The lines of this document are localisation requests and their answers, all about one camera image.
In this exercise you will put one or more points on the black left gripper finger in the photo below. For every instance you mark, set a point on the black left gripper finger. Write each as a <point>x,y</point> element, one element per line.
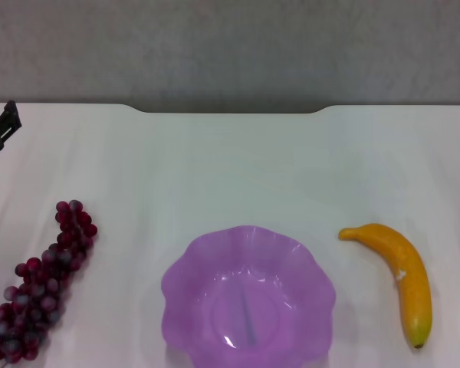
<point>7,124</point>

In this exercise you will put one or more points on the dark red grape bunch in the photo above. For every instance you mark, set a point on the dark red grape bunch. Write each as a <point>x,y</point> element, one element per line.
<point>34,283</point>

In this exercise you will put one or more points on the yellow banana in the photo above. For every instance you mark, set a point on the yellow banana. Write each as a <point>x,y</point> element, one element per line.
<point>410,268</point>

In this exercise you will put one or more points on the purple scalloped plastic plate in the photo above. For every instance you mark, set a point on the purple scalloped plastic plate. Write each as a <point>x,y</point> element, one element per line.
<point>249,303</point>

